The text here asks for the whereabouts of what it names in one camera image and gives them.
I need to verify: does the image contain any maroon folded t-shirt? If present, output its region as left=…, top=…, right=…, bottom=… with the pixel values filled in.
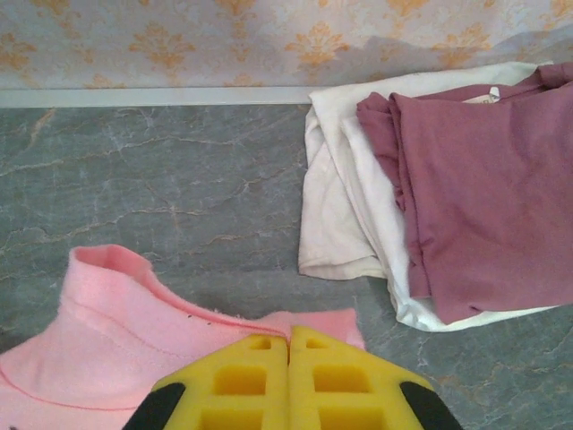
left=355, top=62, right=573, bottom=324

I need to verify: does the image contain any pink t-shirt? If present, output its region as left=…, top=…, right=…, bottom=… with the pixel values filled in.
left=0, top=244, right=366, bottom=430

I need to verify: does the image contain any white folded t-shirt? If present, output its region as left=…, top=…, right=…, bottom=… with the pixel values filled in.
left=298, top=61, right=559, bottom=333

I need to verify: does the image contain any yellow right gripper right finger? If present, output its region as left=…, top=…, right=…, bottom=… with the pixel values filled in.
left=289, top=324, right=465, bottom=430

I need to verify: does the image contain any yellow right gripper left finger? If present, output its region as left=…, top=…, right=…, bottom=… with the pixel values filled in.
left=121, top=334, right=291, bottom=430

